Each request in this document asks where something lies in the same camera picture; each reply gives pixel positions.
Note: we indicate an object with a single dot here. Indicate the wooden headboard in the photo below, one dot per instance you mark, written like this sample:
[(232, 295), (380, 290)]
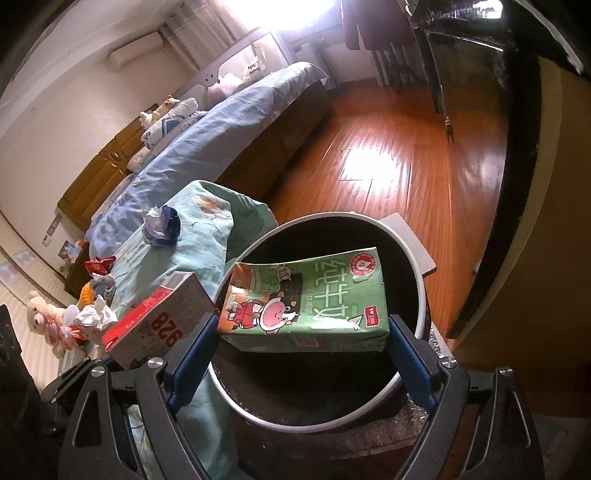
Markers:
[(92, 184)]

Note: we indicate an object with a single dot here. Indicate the printed box on nightstand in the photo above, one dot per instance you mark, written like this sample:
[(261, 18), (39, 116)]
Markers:
[(71, 251)]

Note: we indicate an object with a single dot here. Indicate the white air conditioner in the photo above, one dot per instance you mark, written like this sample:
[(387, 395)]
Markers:
[(136, 50)]

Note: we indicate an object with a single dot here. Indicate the hanging dark clothes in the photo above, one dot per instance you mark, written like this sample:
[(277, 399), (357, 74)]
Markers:
[(374, 23)]

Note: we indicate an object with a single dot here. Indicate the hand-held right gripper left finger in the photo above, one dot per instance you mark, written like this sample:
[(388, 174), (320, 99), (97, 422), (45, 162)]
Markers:
[(194, 360)]

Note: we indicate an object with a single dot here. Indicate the cream plush toy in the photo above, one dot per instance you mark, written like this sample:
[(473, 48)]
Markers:
[(161, 108)]

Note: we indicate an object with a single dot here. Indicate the grey crib guard rail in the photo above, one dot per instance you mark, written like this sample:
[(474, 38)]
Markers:
[(207, 74)]

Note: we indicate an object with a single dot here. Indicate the blue patterned white pillow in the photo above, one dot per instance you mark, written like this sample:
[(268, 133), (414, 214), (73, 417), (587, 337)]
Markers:
[(171, 127)]

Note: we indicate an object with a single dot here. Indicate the wall socket panel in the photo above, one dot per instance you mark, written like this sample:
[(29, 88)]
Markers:
[(51, 230)]

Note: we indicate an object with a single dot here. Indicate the teal floral blanket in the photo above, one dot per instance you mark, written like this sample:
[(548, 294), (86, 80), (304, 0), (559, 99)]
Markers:
[(203, 240)]

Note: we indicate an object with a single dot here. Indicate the small red wrapper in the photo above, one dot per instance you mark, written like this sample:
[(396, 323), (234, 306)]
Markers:
[(97, 265)]

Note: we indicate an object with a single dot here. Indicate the beige teddy bear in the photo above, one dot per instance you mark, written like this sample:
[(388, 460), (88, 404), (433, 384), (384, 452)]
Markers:
[(39, 314)]

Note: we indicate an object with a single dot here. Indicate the orange and white plastic wrapper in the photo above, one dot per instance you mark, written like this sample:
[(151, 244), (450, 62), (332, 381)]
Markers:
[(94, 318)]

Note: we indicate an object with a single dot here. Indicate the striped radiator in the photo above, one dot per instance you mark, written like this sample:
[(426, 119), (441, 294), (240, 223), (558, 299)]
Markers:
[(397, 64)]

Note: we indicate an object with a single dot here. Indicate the pink plush toy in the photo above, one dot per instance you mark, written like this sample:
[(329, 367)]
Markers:
[(224, 87)]

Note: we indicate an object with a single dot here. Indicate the grey flat board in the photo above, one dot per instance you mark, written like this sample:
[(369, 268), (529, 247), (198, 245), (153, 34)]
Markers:
[(415, 249)]

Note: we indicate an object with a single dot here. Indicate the red and grey carton box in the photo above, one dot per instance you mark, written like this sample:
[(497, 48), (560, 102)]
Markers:
[(147, 323)]

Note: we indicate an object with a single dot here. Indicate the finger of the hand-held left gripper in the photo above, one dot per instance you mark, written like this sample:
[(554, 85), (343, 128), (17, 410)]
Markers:
[(69, 381)]

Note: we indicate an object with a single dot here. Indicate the blue foil snack bag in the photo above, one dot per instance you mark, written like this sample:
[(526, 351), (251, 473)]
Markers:
[(161, 228)]

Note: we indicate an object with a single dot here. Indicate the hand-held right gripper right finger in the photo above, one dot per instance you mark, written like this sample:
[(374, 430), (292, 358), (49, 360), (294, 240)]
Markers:
[(413, 360)]

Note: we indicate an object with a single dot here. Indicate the bed with blue sheet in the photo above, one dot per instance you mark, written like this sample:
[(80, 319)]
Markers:
[(207, 138)]

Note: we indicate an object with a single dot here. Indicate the dark wooden nightstand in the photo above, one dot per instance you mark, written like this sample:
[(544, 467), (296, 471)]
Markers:
[(76, 279)]

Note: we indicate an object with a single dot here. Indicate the black edged beige furniture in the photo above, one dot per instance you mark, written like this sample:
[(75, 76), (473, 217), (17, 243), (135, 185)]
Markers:
[(517, 230)]

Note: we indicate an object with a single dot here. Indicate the green milk carton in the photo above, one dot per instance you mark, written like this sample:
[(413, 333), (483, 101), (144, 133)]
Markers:
[(300, 300)]

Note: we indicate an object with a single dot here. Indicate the black glass cabinet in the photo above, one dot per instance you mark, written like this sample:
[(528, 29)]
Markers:
[(461, 69)]

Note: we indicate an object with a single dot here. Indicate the plain white pillow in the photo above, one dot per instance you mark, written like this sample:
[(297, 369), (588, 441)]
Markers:
[(138, 159)]

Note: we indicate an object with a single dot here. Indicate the black bin with white rim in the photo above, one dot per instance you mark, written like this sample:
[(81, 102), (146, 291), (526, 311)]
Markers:
[(323, 230)]

